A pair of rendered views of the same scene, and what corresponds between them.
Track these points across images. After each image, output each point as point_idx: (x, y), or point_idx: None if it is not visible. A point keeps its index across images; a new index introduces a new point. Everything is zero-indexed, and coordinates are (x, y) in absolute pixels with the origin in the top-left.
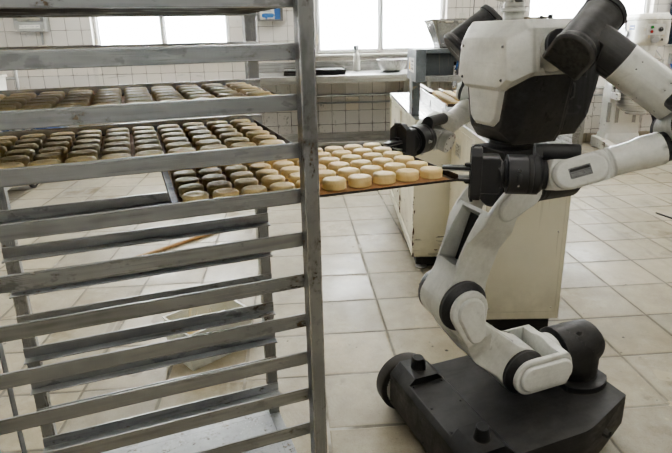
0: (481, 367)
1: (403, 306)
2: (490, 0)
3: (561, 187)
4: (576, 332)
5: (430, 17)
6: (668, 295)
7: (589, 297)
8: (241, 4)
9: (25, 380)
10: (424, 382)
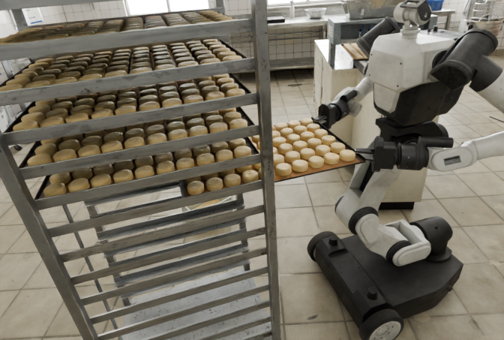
0: None
1: (322, 189)
2: None
3: (437, 170)
4: (434, 227)
5: None
6: (494, 181)
7: (441, 182)
8: (219, 73)
9: (104, 297)
10: (336, 253)
